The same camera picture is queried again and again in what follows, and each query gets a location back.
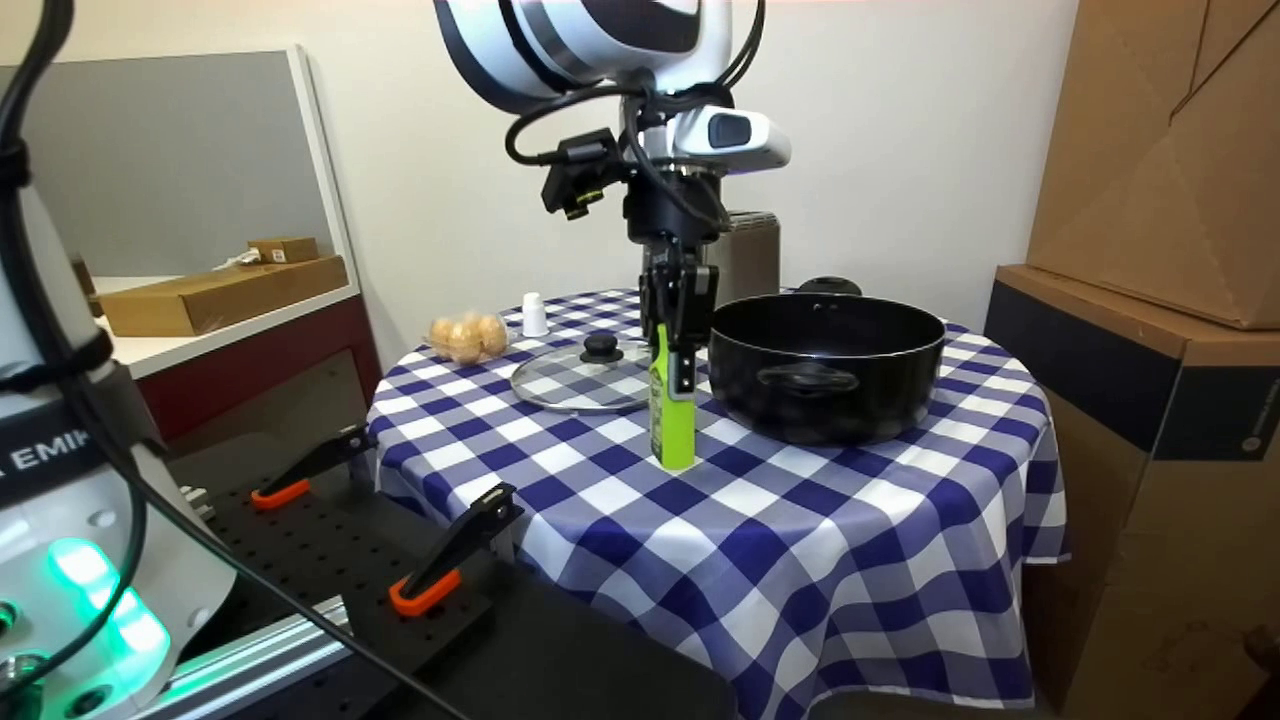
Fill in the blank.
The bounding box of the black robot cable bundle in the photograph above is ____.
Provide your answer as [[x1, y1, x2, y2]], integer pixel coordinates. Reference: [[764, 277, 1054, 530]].
[[0, 0, 473, 720]]

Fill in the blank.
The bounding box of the black cooking pot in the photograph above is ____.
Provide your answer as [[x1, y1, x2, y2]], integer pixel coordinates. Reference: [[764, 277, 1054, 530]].
[[699, 290, 951, 452]]

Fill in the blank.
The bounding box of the flat cardboard box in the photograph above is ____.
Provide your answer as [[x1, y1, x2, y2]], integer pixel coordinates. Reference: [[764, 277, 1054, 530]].
[[95, 252, 352, 341]]

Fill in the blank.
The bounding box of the grey partition board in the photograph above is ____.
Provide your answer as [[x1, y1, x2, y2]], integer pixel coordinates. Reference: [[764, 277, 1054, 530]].
[[25, 43, 364, 290]]

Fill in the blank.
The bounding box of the aluminium profile rail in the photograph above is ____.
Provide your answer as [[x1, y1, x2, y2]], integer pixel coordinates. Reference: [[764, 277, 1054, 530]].
[[133, 597, 364, 720]]

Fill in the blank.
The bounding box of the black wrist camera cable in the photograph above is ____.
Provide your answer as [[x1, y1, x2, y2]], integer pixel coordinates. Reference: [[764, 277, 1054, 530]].
[[498, 82, 649, 173]]

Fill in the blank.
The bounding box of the black clamp with orange handle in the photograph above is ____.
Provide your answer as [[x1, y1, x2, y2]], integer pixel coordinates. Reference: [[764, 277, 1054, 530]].
[[385, 479, 526, 624], [248, 420, 380, 517]]

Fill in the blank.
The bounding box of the large cardboard box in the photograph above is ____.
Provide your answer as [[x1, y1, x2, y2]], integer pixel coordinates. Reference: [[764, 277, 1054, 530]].
[[1025, 0, 1280, 336]]

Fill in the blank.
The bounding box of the green plastic bottle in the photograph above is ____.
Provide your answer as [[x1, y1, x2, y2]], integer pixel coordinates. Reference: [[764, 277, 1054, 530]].
[[644, 320, 702, 479]]

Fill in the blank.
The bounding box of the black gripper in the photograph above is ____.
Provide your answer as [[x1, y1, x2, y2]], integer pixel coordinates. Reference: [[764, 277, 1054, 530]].
[[622, 166, 730, 397]]

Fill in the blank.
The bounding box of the blue white checkered tablecloth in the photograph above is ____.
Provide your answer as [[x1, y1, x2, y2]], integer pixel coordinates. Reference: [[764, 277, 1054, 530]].
[[364, 282, 1072, 720]]

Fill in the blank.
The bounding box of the glass lid with black knob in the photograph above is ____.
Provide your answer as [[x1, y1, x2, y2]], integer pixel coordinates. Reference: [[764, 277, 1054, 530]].
[[508, 326, 660, 417]]

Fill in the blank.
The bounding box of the black round object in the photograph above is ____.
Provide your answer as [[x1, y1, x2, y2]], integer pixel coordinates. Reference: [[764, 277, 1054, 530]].
[[791, 272, 869, 303]]

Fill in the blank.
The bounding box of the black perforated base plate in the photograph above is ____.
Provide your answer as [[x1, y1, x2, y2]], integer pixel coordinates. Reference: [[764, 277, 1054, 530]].
[[170, 434, 737, 720]]

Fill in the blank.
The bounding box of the desk with red front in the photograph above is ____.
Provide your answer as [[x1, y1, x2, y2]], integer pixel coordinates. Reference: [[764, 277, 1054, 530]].
[[90, 272, 393, 445]]

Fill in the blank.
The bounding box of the silver toaster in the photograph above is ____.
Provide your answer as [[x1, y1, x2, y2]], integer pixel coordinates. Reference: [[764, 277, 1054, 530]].
[[717, 206, 783, 308]]

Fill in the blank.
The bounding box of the small cardboard box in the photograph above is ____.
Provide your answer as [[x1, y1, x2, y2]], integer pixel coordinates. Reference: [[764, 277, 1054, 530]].
[[213, 234, 327, 277]]

